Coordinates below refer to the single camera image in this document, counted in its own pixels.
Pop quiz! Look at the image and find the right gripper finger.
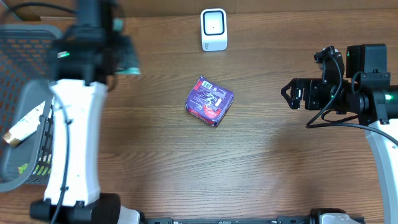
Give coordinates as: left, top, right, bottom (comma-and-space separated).
281, 90, 299, 109
281, 78, 300, 93

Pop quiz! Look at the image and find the purple pad package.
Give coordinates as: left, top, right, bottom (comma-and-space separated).
185, 76, 234, 126

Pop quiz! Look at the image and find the teal snack packet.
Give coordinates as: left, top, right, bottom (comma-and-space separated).
111, 18, 141, 75

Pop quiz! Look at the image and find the white tube with gold cap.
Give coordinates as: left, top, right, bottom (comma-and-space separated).
2, 101, 46, 147

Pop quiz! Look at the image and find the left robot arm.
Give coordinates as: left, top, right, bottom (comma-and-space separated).
30, 1, 145, 224

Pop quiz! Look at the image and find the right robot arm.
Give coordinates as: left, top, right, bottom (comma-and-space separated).
281, 44, 397, 223

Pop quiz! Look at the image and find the white barcode scanner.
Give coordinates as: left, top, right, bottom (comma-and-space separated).
200, 8, 228, 52

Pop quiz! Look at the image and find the grey plastic mesh basket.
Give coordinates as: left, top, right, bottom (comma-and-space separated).
1, 24, 62, 192

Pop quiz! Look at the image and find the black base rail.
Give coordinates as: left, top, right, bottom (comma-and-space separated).
142, 207, 366, 224

